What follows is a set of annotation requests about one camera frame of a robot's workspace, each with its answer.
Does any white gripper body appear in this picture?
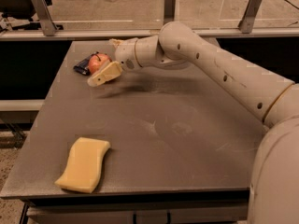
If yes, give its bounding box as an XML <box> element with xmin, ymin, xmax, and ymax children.
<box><xmin>115</xmin><ymin>38</ymin><xmax>139</xmax><ymax>71</ymax></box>

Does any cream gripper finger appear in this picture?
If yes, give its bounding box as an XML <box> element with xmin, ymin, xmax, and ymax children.
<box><xmin>109</xmin><ymin>38</ymin><xmax>123</xmax><ymax>49</ymax></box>
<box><xmin>87</xmin><ymin>61</ymin><xmax>122</xmax><ymax>87</ymax></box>

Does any red apple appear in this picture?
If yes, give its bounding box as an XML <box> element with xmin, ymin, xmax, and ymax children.
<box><xmin>88</xmin><ymin>53</ymin><xmax>111</xmax><ymax>74</ymax></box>

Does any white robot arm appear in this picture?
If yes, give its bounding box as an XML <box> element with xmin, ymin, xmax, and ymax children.
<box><xmin>88</xmin><ymin>21</ymin><xmax>299</xmax><ymax>224</ymax></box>

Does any dark blue rxbar wrapper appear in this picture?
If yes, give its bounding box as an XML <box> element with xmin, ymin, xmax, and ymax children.
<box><xmin>73</xmin><ymin>52</ymin><xmax>98</xmax><ymax>76</ymax></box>

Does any dark equipment in corner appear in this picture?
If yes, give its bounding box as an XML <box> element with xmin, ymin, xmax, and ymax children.
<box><xmin>0</xmin><ymin>0</ymin><xmax>52</xmax><ymax>20</ymax></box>

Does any yellow sponge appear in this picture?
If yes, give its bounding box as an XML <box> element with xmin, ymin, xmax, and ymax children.
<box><xmin>55</xmin><ymin>137</ymin><xmax>110</xmax><ymax>193</ymax></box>

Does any middle metal bracket post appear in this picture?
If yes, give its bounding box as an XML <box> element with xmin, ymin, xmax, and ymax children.
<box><xmin>164</xmin><ymin>0</ymin><xmax>176</xmax><ymax>23</ymax></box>

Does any metal bracket post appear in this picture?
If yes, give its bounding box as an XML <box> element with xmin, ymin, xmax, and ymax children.
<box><xmin>31</xmin><ymin>0</ymin><xmax>57</xmax><ymax>36</ymax></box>
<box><xmin>238</xmin><ymin>0</ymin><xmax>263</xmax><ymax>34</ymax></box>
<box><xmin>164</xmin><ymin>0</ymin><xmax>176</xmax><ymax>23</ymax></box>

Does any left metal bracket post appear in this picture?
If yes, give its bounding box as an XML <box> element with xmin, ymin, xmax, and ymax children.
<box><xmin>31</xmin><ymin>0</ymin><xmax>57</xmax><ymax>36</ymax></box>

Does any horizontal metal rail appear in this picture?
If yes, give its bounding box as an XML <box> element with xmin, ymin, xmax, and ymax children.
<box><xmin>0</xmin><ymin>27</ymin><xmax>299</xmax><ymax>41</ymax></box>

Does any right metal bracket post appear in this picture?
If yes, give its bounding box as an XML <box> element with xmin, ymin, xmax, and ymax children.
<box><xmin>238</xmin><ymin>0</ymin><xmax>263</xmax><ymax>34</ymax></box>

